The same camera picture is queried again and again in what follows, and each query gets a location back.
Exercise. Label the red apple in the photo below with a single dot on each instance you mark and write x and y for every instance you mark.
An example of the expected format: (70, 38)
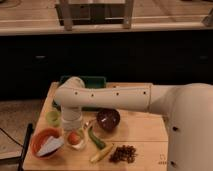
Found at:
(74, 138)

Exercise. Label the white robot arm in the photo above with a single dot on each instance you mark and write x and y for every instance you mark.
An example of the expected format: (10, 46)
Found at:
(189, 108)

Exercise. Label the white paper cup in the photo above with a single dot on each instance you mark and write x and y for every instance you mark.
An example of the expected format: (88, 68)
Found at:
(82, 143)

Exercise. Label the green plastic tray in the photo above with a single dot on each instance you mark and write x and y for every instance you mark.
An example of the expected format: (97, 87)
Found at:
(94, 82)

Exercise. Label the dark red bowl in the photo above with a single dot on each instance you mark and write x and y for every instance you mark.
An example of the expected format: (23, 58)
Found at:
(108, 119)

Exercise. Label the metal spoon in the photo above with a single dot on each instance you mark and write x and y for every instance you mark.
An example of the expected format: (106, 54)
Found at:
(89, 123)

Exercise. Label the green cucumber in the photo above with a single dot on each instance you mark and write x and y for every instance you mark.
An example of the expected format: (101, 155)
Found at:
(98, 142)

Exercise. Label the pile of brown raisins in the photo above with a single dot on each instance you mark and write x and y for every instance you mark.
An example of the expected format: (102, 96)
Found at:
(123, 153)

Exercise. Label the grey cloth in bowl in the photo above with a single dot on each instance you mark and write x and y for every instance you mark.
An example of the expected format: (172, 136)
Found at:
(50, 145)

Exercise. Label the wooden stool legs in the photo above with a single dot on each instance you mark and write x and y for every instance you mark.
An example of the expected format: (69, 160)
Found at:
(104, 13)

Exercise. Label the orange bowl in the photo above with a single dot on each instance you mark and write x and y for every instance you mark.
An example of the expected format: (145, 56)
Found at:
(40, 138)

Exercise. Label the black chair frame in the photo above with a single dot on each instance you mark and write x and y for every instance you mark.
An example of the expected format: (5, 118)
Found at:
(17, 157)

